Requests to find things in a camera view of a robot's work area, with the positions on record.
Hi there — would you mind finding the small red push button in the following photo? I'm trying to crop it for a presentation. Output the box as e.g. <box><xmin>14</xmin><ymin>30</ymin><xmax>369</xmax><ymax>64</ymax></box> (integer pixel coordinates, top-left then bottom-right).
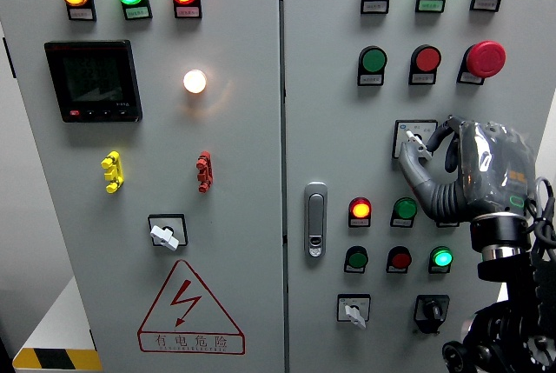
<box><xmin>385</xmin><ymin>245</ymin><xmax>413</xmax><ymax>275</ymax></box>

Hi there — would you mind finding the red warning triangle sticker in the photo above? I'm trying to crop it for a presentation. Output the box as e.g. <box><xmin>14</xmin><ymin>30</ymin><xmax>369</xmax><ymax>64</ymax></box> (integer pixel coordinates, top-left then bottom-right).
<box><xmin>136</xmin><ymin>258</ymin><xmax>247</xmax><ymax>356</ymax></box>

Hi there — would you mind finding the grey cabinet door with display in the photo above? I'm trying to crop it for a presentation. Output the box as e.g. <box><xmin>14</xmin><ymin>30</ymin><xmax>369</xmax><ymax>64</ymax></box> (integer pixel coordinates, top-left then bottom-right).
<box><xmin>0</xmin><ymin>0</ymin><xmax>286</xmax><ymax>373</ymax></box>

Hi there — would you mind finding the small lit red lamp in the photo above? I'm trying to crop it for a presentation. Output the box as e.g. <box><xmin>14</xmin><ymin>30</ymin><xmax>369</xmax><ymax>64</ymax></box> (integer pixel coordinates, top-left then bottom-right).
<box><xmin>347</xmin><ymin>196</ymin><xmax>373</xmax><ymax>230</ymax></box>

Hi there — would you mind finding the grey turn switch white handle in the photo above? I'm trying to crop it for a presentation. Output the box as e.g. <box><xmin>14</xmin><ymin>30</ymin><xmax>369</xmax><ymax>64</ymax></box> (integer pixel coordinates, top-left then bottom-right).
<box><xmin>392</xmin><ymin>118</ymin><xmax>439</xmax><ymax>162</ymax></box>

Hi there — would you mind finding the small red handle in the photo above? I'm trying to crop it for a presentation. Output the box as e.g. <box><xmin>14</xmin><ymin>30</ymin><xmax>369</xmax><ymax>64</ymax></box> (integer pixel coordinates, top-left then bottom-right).
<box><xmin>195</xmin><ymin>150</ymin><xmax>214</xmax><ymax>194</ymax></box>

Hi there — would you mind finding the small green lamp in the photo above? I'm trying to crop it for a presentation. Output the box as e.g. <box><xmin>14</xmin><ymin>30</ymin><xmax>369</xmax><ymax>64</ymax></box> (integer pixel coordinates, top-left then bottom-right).
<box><xmin>389</xmin><ymin>196</ymin><xmax>419</xmax><ymax>230</ymax></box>

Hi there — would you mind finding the large red stop button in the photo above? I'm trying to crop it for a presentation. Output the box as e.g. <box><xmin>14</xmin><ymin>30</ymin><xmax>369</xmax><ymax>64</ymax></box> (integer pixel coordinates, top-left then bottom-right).
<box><xmin>455</xmin><ymin>39</ymin><xmax>507</xmax><ymax>86</ymax></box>

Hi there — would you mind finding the small lit green push button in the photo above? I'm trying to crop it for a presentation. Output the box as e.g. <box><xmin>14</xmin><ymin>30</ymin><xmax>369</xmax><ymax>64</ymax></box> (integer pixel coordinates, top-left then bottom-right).
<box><xmin>427</xmin><ymin>245</ymin><xmax>454</xmax><ymax>275</ymax></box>

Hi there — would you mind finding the small yellow handle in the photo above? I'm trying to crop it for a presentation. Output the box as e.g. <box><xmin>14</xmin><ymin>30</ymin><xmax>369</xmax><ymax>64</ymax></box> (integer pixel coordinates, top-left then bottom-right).
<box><xmin>100</xmin><ymin>150</ymin><xmax>126</xmax><ymax>195</ymax></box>

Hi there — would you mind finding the black cabinet hinge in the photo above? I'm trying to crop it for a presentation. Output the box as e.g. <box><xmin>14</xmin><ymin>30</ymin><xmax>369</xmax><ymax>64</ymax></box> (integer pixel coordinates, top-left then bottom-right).
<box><xmin>2</xmin><ymin>37</ymin><xmax>17</xmax><ymax>79</ymax></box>

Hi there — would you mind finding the black display meter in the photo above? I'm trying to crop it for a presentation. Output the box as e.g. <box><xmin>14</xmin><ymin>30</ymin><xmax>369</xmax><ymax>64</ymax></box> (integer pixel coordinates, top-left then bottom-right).
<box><xmin>43</xmin><ymin>39</ymin><xmax>143</xmax><ymax>124</ymax></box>

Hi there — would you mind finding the black-handled turn switch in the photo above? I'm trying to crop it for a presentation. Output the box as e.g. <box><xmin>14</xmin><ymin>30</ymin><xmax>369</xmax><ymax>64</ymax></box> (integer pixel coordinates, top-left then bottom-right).
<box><xmin>412</xmin><ymin>294</ymin><xmax>451</xmax><ymax>337</ymax></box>

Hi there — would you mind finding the black yellow striped tape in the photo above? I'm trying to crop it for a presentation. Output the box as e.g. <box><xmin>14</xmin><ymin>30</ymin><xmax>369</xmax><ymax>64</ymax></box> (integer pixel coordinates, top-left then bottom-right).
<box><xmin>11</xmin><ymin>348</ymin><xmax>103</xmax><ymax>372</ymax></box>

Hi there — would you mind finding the grey cabinet door with lock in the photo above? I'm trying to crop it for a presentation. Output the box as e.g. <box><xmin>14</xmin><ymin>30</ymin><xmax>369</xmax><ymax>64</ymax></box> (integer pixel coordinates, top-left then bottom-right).
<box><xmin>281</xmin><ymin>0</ymin><xmax>556</xmax><ymax>373</ymax></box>

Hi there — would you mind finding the silver door lock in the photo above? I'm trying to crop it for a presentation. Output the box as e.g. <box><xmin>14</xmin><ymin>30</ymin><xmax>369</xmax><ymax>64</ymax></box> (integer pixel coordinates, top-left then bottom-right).
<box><xmin>303</xmin><ymin>181</ymin><xmax>328</xmax><ymax>259</ymax></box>

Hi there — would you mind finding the white round lamp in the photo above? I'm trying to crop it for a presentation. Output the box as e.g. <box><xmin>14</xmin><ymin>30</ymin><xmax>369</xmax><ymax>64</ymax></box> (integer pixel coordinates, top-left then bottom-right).
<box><xmin>182</xmin><ymin>68</ymin><xmax>209</xmax><ymax>95</ymax></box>

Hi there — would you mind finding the small white-handled turn switch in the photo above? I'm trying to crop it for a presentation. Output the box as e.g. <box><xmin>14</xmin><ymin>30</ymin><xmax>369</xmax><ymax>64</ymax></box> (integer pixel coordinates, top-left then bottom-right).
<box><xmin>336</xmin><ymin>294</ymin><xmax>372</xmax><ymax>330</ymax></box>

